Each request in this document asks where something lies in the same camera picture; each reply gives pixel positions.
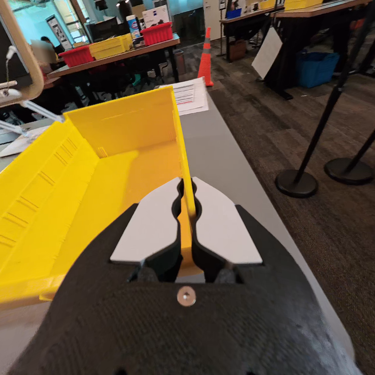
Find white leaning board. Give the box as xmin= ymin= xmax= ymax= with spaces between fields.
xmin=251 ymin=27 xmax=283 ymax=80

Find black framed wooden table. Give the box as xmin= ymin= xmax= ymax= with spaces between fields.
xmin=264 ymin=0 xmax=375 ymax=101
xmin=219 ymin=5 xmax=285 ymax=64

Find printed paper sheets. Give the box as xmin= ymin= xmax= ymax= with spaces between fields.
xmin=158 ymin=77 xmax=210 ymax=116

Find white wipes canister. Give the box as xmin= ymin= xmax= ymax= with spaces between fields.
xmin=126 ymin=14 xmax=141 ymax=39

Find grey desk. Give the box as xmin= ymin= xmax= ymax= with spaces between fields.
xmin=0 ymin=77 xmax=357 ymax=375

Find yellow storage bin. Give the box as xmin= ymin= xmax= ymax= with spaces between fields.
xmin=284 ymin=0 xmax=323 ymax=11
xmin=89 ymin=33 xmax=133 ymax=60

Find white cardboard box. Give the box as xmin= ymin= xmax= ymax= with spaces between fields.
xmin=142 ymin=4 xmax=171 ymax=29

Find brown bag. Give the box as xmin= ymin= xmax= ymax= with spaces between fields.
xmin=228 ymin=39 xmax=247 ymax=62

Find black stanchion post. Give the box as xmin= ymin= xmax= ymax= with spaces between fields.
xmin=323 ymin=137 xmax=375 ymax=186
xmin=275 ymin=6 xmax=375 ymax=199

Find white standing sign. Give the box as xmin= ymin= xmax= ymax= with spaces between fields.
xmin=46 ymin=15 xmax=73 ymax=50

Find yellow plastic bin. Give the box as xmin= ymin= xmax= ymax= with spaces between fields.
xmin=0 ymin=86 xmax=205 ymax=304

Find red storage bin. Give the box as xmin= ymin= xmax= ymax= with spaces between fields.
xmin=140 ymin=22 xmax=173 ymax=47
xmin=58 ymin=45 xmax=96 ymax=67

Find white hanging cable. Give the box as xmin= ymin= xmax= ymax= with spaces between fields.
xmin=5 ymin=45 xmax=17 ymax=84

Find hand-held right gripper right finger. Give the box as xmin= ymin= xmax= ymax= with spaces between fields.
xmin=192 ymin=177 xmax=263 ymax=265

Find white monitor stand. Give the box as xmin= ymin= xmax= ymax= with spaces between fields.
xmin=0 ymin=99 xmax=65 ymax=158

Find orange traffic cone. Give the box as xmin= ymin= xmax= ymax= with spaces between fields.
xmin=197 ymin=27 xmax=214 ymax=87

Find long wooden table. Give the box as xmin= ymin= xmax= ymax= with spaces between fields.
xmin=46 ymin=33 xmax=181 ymax=86

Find black computer monitor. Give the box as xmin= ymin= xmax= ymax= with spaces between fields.
xmin=87 ymin=16 xmax=120 ymax=42

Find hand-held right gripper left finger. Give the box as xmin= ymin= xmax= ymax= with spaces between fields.
xmin=110 ymin=177 xmax=184 ymax=263

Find blue plastic tub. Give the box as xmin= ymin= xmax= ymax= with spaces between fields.
xmin=295 ymin=52 xmax=341 ymax=89

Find beige framed monitor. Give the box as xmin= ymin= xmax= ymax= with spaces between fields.
xmin=0 ymin=0 xmax=45 ymax=108

